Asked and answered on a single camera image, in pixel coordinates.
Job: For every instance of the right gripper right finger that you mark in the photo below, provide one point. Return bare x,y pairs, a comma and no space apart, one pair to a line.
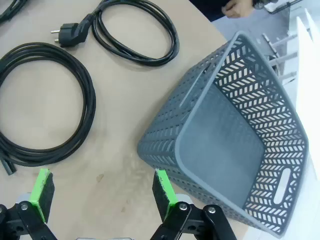
165,197

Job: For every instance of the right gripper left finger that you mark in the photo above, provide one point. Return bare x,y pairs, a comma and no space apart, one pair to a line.
37,197

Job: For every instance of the person's left hand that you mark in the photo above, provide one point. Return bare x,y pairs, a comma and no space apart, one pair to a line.
236,10

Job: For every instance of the grey plastic lattice basket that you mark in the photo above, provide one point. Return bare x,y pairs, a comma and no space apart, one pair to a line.
220,150

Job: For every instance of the grey metal frame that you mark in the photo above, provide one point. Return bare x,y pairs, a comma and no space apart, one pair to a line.
285,40

